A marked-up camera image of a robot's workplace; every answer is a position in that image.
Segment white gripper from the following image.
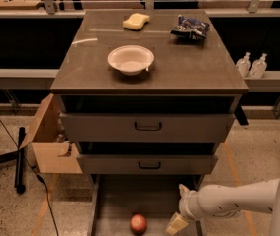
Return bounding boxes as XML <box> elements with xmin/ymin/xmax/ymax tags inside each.
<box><xmin>165</xmin><ymin>184</ymin><xmax>206</xmax><ymax>236</ymax></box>

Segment red apple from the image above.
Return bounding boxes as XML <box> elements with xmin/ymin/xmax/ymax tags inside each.
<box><xmin>130</xmin><ymin>214</ymin><xmax>147</xmax><ymax>234</ymax></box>

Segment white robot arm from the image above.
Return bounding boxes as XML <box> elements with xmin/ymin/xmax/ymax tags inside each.
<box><xmin>166</xmin><ymin>178</ymin><xmax>280</xmax><ymax>236</ymax></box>

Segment bottom open grey drawer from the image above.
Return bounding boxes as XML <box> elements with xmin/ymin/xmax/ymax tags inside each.
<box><xmin>87</xmin><ymin>175</ymin><xmax>197</xmax><ymax>236</ymax></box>

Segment grey drawer cabinet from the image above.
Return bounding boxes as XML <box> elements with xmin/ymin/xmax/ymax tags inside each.
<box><xmin>50</xmin><ymin>9</ymin><xmax>250</xmax><ymax>182</ymax></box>

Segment middle grey drawer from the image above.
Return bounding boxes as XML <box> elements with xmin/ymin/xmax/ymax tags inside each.
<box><xmin>77</xmin><ymin>154</ymin><xmax>218</xmax><ymax>175</ymax></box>

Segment top grey drawer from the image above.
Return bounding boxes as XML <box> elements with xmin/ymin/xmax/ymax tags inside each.
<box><xmin>60</xmin><ymin>113</ymin><xmax>235</xmax><ymax>143</ymax></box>

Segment cardboard box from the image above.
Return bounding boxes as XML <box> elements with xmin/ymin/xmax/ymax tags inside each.
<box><xmin>20</xmin><ymin>94</ymin><xmax>82</xmax><ymax>174</ymax></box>

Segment left clear pump bottle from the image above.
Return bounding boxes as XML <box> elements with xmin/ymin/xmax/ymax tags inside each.
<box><xmin>236</xmin><ymin>52</ymin><xmax>251</xmax><ymax>77</ymax></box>

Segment white bowl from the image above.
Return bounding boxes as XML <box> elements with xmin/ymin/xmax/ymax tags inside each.
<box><xmin>107</xmin><ymin>45</ymin><xmax>154</xmax><ymax>76</ymax></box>

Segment black stand base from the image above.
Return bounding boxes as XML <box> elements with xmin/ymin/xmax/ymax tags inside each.
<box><xmin>0</xmin><ymin>126</ymin><xmax>27</xmax><ymax>195</ymax></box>

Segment blue chip bag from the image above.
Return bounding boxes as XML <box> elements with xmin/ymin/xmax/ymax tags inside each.
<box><xmin>170</xmin><ymin>15</ymin><xmax>209</xmax><ymax>40</ymax></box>

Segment yellow sponge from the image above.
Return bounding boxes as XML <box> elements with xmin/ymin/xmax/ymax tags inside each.
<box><xmin>123</xmin><ymin>13</ymin><xmax>150</xmax><ymax>30</ymax></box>

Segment black floor cable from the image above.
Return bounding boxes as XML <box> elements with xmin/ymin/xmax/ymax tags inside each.
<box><xmin>0</xmin><ymin>101</ymin><xmax>60</xmax><ymax>236</ymax></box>

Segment grey metal rail shelf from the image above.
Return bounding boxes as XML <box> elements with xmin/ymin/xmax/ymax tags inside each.
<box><xmin>0</xmin><ymin>69</ymin><xmax>280</xmax><ymax>92</ymax></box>

